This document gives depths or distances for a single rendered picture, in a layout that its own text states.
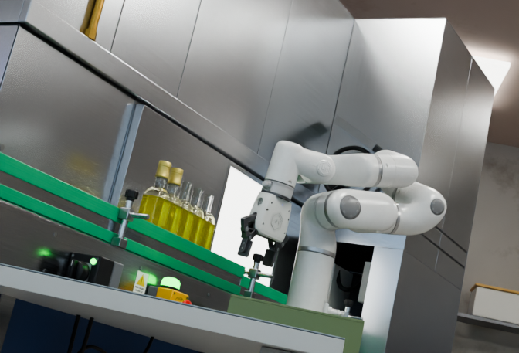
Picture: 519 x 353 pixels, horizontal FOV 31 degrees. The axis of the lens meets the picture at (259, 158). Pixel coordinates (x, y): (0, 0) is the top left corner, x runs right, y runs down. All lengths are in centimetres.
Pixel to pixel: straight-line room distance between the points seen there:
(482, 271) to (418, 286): 588
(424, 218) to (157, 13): 92
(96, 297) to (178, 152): 121
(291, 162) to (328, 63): 137
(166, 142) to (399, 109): 115
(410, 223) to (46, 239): 97
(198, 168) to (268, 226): 63
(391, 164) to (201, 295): 58
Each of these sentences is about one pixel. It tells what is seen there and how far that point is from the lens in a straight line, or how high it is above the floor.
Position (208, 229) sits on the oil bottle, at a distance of 261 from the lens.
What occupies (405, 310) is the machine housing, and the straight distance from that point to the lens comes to 345.
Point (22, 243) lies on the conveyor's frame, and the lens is 188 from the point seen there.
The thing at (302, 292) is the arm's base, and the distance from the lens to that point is 228.
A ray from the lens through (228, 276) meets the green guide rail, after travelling 252.
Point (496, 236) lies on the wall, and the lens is 949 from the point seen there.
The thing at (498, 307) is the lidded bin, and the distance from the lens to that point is 885.
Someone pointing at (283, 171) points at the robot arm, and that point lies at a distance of 224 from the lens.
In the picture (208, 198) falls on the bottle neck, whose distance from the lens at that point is 263.
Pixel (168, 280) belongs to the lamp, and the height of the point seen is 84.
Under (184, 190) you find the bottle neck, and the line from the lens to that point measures 254.
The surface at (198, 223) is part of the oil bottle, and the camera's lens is 256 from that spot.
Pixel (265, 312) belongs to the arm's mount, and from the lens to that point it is 214.
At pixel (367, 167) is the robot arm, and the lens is 236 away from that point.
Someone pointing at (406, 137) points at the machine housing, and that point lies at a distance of 349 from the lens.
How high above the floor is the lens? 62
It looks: 14 degrees up
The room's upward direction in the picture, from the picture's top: 13 degrees clockwise
